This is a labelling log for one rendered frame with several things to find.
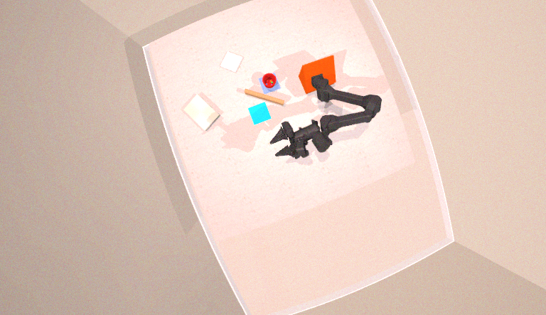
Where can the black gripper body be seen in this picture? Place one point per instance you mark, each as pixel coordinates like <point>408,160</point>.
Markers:
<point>302,132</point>

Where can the red cup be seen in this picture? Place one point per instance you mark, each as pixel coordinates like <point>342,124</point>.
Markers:
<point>269,76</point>

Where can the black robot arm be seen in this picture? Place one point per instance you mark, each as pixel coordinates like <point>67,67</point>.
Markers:
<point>330,122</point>

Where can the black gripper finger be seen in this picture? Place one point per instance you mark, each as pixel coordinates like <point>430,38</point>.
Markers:
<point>286,151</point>
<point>279,136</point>

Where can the wooden bar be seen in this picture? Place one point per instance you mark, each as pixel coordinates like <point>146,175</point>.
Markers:
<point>264,97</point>

